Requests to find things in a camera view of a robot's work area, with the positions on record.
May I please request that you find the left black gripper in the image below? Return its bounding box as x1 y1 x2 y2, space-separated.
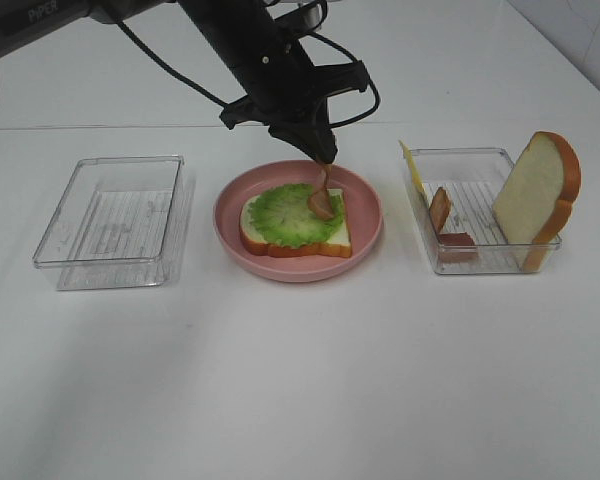
218 37 369 163

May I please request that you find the bacon strip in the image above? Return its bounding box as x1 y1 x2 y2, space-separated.
429 187 477 263
307 164 334 221

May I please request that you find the yellow cheese slice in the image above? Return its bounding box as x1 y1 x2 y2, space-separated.
399 140 430 209

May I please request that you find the green lettuce leaf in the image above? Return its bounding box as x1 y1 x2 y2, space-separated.
240 183 351 249

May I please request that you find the bread slice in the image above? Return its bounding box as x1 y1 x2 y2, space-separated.
239 183 353 258
492 131 581 273

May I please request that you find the pink round plate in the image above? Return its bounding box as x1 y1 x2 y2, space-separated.
213 160 383 283

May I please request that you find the right clear plastic tray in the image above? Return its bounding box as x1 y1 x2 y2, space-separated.
405 147 562 275

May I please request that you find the clear plastic tray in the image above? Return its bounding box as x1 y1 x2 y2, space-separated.
405 147 562 275
32 155 190 291

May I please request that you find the left clear plastic tray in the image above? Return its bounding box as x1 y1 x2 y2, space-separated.
32 155 190 291

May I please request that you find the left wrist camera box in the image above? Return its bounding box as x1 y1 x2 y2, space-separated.
275 1 328 33

